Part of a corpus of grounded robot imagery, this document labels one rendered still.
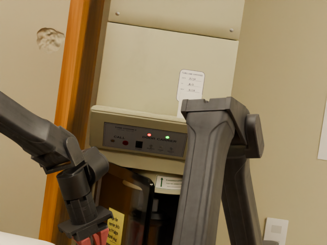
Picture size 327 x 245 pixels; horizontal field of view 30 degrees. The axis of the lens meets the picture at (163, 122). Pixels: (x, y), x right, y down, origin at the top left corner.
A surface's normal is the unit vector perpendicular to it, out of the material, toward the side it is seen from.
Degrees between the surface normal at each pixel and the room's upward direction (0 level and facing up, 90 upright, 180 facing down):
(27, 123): 69
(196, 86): 90
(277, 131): 90
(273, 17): 90
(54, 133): 64
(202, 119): 60
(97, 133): 135
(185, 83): 90
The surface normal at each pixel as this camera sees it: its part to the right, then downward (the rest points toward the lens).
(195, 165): -0.33, -0.51
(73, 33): 0.02, 0.06
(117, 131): -0.08, 0.74
